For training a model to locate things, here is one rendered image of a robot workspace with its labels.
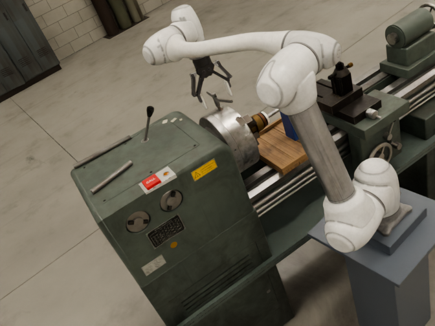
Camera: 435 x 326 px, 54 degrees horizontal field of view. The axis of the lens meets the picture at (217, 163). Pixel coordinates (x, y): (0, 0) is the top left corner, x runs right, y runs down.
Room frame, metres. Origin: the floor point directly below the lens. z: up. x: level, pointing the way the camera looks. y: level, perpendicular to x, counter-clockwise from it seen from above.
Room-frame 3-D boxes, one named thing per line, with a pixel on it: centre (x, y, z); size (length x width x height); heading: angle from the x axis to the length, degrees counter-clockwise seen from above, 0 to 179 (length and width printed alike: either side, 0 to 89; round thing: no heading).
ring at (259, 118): (1.75, -0.24, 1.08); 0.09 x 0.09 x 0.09; 18
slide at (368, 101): (1.89, -0.70, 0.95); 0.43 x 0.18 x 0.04; 18
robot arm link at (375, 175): (1.19, -0.53, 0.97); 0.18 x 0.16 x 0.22; 127
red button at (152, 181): (1.36, 0.26, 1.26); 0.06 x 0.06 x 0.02; 18
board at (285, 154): (1.79, -0.36, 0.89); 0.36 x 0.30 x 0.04; 18
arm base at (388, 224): (1.20, -0.56, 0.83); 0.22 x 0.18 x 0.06; 117
